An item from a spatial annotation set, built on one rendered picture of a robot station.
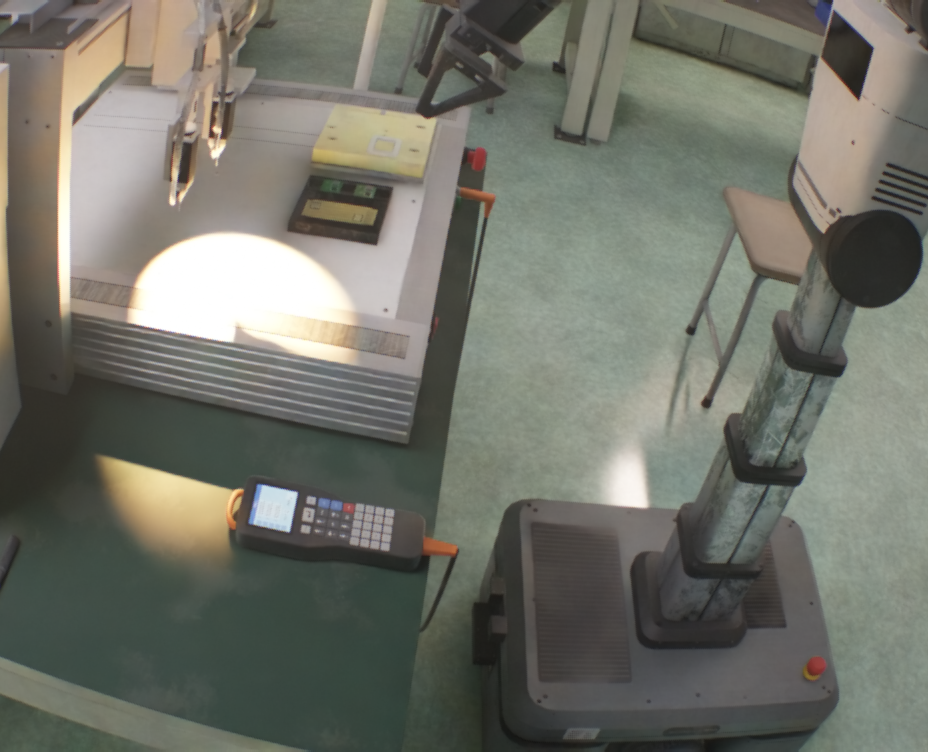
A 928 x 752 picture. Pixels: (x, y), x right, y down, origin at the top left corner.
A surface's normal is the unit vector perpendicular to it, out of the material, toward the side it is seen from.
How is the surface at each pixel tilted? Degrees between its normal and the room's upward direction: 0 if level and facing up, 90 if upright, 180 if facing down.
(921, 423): 0
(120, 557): 0
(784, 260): 10
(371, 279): 0
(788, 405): 90
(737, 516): 90
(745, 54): 90
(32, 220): 90
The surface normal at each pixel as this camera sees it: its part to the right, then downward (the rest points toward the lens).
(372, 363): 0.16, -0.76
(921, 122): 0.00, 0.64
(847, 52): -0.99, -0.12
